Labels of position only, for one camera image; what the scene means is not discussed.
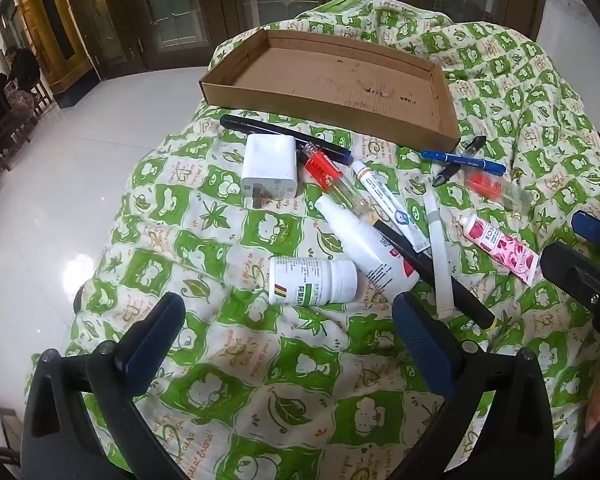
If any white spray bottle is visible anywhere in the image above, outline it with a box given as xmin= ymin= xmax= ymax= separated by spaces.
xmin=314 ymin=194 xmax=422 ymax=307

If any shallow cardboard tray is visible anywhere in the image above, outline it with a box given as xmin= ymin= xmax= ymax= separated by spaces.
xmin=198 ymin=29 xmax=461 ymax=147

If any black retractable pen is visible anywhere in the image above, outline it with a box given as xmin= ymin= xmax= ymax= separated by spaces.
xmin=432 ymin=135 xmax=487 ymax=189

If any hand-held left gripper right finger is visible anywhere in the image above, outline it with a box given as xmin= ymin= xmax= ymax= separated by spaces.
xmin=392 ymin=292 xmax=556 ymax=480

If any blue marker pen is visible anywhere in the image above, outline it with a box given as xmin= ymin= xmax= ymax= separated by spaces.
xmin=420 ymin=150 xmax=507 ymax=174

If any white pill bottle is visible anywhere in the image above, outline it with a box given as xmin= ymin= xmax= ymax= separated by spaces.
xmin=267 ymin=256 xmax=359 ymax=307

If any clear tube with red label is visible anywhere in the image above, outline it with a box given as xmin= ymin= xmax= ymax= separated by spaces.
xmin=464 ymin=169 xmax=532 ymax=212
xmin=302 ymin=142 xmax=368 ymax=213

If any green printed blanket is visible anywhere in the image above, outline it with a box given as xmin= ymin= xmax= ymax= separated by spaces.
xmin=25 ymin=0 xmax=600 ymax=480

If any pink floral cream tube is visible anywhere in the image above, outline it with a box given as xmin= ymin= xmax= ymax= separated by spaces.
xmin=460 ymin=212 xmax=541 ymax=289

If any black round object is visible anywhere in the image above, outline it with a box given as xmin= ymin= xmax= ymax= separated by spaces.
xmin=72 ymin=280 xmax=88 ymax=316

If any white pen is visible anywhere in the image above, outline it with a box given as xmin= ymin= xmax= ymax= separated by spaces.
xmin=424 ymin=191 xmax=456 ymax=320

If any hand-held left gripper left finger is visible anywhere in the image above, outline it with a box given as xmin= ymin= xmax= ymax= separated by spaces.
xmin=22 ymin=292 xmax=186 ymax=480

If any wooden chair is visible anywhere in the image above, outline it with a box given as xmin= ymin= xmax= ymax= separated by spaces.
xmin=0 ymin=72 xmax=51 ymax=221

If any golden wooden cabinet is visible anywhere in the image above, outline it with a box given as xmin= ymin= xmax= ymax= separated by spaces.
xmin=10 ymin=0 xmax=103 ymax=108

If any black pen with yellow ends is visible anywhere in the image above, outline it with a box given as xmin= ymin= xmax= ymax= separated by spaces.
xmin=374 ymin=219 xmax=497 ymax=330

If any wooden glass door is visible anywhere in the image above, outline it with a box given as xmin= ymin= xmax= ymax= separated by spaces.
xmin=92 ymin=0 xmax=548 ymax=73

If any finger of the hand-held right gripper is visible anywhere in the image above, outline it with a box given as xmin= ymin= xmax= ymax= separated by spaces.
xmin=540 ymin=242 xmax=600 ymax=331
xmin=572 ymin=211 xmax=600 ymax=253

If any white ointment tube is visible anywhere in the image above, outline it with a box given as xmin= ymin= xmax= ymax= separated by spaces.
xmin=351 ymin=160 xmax=432 ymax=254

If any white charger plug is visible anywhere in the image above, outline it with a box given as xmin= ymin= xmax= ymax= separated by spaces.
xmin=240 ymin=133 xmax=300 ymax=209

